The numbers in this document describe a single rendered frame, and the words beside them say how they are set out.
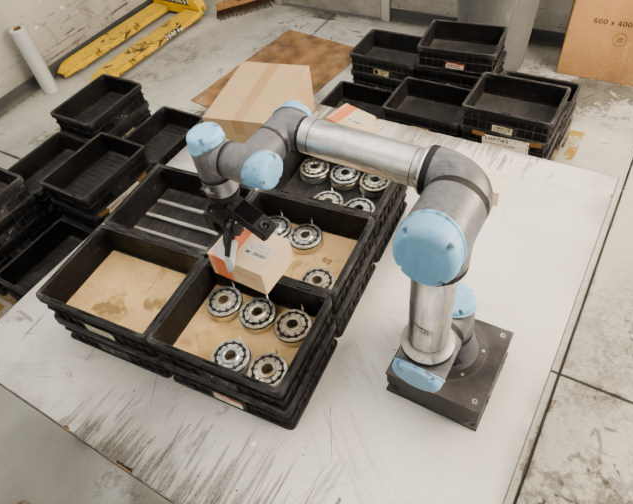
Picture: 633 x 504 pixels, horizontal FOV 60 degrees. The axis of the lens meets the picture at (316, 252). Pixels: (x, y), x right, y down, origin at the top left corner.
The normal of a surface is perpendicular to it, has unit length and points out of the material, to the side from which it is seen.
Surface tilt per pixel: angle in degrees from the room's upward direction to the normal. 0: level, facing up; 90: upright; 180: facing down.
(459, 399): 3
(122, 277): 0
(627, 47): 75
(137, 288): 0
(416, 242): 84
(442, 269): 83
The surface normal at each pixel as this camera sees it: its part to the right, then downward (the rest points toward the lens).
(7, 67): 0.85, 0.32
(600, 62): -0.51, 0.46
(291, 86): -0.12, -0.65
